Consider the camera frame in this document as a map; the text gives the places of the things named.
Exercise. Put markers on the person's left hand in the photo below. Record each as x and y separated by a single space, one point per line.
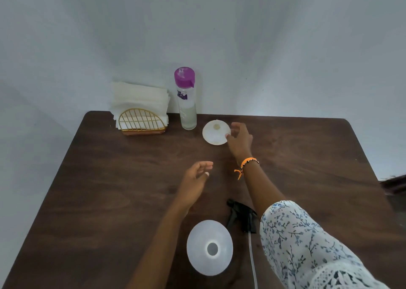
192 185

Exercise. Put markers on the person's right hand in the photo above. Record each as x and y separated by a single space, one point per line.
241 143

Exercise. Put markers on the person's left thumb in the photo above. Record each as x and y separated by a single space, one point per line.
204 175

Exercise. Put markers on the person's right thumb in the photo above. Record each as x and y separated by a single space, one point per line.
229 136

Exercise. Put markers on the person's right forearm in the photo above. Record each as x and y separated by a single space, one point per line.
261 189

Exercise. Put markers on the person's left forearm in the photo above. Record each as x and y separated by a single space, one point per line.
161 250

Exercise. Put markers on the small white funnel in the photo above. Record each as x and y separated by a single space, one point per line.
215 133

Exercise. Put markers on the clear bottle with purple cap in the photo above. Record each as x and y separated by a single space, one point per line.
187 108

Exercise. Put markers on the black spray trigger with tube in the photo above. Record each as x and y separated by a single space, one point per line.
242 216

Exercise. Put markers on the translucent white plastic bottle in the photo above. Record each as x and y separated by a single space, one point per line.
203 235

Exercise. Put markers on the stack of white napkins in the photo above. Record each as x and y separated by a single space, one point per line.
139 97

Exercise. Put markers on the white floral sleeve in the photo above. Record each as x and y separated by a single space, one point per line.
304 250

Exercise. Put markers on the dark wooden furniture piece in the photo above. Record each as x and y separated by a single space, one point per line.
395 185

